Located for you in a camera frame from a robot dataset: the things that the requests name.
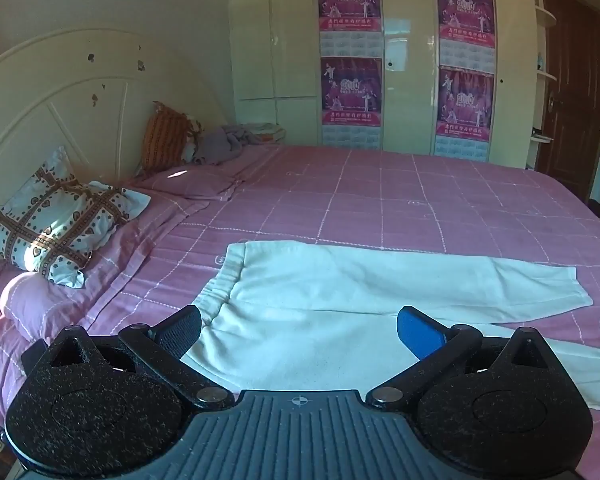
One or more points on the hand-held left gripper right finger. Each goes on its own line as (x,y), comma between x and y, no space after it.
(419,332)

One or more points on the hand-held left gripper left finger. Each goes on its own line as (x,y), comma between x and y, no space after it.
(179,331)

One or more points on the white pants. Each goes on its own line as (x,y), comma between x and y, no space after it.
(305,310)

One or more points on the pink pillow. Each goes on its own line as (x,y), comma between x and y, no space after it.
(190,182)
(55,305)

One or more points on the pink checked bed sheet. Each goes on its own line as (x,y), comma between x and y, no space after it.
(380,200)

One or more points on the white brown patterned pillow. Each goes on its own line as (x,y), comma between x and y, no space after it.
(60,220)

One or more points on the grey crumpled cloth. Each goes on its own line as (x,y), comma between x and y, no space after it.
(220,142)

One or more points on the orange striped cushion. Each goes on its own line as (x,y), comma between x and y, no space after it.
(166,137)

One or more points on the brown wooden door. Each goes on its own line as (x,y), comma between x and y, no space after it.
(575,85)

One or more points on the cream bed headboard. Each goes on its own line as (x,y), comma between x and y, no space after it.
(80,110)

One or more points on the cream glossy wardrobe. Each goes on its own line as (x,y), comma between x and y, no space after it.
(410,60)

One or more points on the white corner shelf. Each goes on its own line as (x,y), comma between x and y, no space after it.
(545,15)

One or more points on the purple wall poster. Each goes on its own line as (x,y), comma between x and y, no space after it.
(352,95)
(350,2)
(465,105)
(465,15)

